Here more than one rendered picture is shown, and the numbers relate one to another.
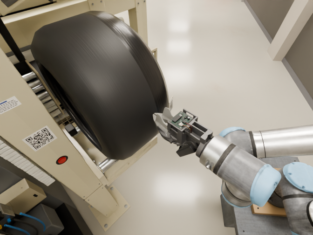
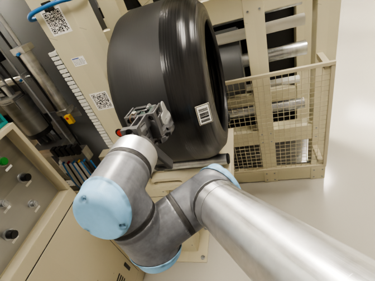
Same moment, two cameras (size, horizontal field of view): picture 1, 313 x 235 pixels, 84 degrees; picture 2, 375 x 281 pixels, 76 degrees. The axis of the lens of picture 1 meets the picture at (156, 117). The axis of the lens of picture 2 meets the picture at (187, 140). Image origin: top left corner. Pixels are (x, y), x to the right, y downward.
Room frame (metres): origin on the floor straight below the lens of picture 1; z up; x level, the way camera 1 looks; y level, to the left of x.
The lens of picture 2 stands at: (0.16, -0.54, 1.56)
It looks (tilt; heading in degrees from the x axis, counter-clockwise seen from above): 36 degrees down; 66
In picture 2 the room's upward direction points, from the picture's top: 20 degrees counter-clockwise
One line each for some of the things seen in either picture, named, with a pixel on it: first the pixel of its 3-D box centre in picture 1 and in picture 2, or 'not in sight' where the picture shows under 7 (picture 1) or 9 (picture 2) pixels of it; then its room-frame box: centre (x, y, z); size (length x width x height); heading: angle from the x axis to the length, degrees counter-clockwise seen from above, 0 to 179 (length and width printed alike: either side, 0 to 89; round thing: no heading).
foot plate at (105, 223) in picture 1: (109, 206); (190, 242); (0.34, 0.42, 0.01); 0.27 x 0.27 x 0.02; 45
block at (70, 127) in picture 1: (71, 129); not in sight; (0.50, 0.43, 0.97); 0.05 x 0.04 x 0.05; 45
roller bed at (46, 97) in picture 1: (28, 97); not in sight; (0.65, 0.67, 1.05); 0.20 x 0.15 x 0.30; 135
